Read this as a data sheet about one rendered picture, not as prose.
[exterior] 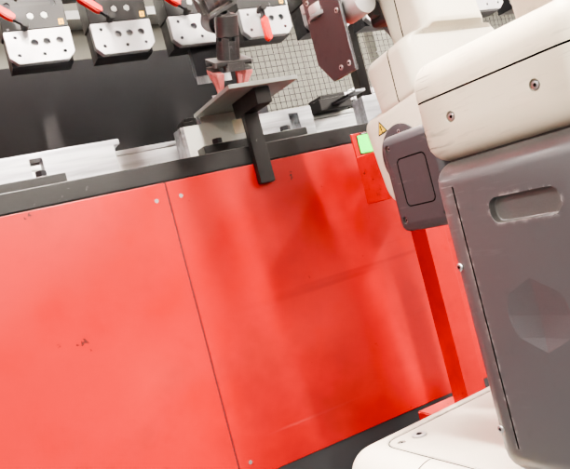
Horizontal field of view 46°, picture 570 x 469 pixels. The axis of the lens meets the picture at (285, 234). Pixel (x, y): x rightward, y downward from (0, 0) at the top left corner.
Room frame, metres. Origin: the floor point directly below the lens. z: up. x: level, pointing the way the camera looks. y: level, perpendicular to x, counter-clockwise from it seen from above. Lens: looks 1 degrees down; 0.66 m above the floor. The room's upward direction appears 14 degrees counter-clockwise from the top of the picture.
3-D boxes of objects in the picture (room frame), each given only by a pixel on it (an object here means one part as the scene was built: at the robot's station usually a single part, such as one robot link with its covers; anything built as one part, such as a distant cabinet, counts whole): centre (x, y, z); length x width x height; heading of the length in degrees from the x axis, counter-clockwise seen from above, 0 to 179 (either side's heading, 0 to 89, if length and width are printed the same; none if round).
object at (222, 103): (1.67, 0.02, 1.00); 0.26 x 0.18 x 0.01; 25
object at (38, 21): (1.62, 0.46, 1.26); 0.15 x 0.09 x 0.17; 115
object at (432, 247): (1.65, -0.34, 0.39); 0.06 x 0.06 x 0.54; 26
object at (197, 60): (1.80, 0.08, 1.13); 0.10 x 0.02 x 0.10; 115
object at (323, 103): (2.15, -0.27, 1.01); 0.26 x 0.12 x 0.05; 25
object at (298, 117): (1.83, 0.03, 0.92); 0.39 x 0.06 x 0.10; 115
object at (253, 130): (1.63, 0.00, 0.88); 0.14 x 0.04 x 0.22; 25
